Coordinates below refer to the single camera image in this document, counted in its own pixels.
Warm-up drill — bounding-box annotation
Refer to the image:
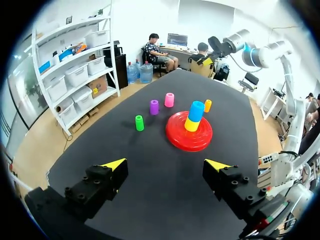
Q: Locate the pink cylinder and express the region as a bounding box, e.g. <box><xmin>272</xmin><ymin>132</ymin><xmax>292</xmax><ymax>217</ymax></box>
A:
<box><xmin>164</xmin><ymin>92</ymin><xmax>175</xmax><ymax>108</ymax></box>

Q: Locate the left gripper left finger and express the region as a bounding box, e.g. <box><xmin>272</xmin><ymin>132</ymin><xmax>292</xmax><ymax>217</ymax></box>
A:
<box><xmin>64</xmin><ymin>157</ymin><xmax>129</xmax><ymax>221</ymax></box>

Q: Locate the purple cylinder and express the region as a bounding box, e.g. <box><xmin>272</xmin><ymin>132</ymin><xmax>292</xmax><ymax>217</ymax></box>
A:
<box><xmin>149</xmin><ymin>99</ymin><xmax>160</xmax><ymax>116</ymax></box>

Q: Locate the red round base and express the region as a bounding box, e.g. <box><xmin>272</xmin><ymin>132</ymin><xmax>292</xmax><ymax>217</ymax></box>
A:
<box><xmin>165</xmin><ymin>111</ymin><xmax>214</xmax><ymax>153</ymax></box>

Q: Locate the person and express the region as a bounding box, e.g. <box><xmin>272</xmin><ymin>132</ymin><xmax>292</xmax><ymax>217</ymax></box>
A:
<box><xmin>144</xmin><ymin>33</ymin><xmax>180</xmax><ymax>74</ymax></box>
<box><xmin>188</xmin><ymin>42</ymin><xmax>215</xmax><ymax>64</ymax></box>
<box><xmin>302</xmin><ymin>92</ymin><xmax>320</xmax><ymax>138</ymax></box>

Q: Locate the green cylinder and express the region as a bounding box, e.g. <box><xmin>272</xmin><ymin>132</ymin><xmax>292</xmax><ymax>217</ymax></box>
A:
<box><xmin>134</xmin><ymin>114</ymin><xmax>146</xmax><ymax>132</ymax></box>

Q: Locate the blue cylinder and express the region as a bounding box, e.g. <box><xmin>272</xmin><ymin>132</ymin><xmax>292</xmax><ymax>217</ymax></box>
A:
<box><xmin>187</xmin><ymin>100</ymin><xmax>206</xmax><ymax>123</ymax></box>

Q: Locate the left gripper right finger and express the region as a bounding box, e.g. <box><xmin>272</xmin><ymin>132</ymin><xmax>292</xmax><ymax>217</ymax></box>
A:
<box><xmin>202</xmin><ymin>159</ymin><xmax>268</xmax><ymax>221</ymax></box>

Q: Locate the yellow cylinder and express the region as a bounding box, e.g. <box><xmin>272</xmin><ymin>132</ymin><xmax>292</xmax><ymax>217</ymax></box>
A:
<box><xmin>184</xmin><ymin>116</ymin><xmax>201</xmax><ymax>133</ymax></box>

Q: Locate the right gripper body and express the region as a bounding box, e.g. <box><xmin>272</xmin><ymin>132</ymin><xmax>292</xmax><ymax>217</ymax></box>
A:
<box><xmin>207</xmin><ymin>35</ymin><xmax>235</xmax><ymax>61</ymax></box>

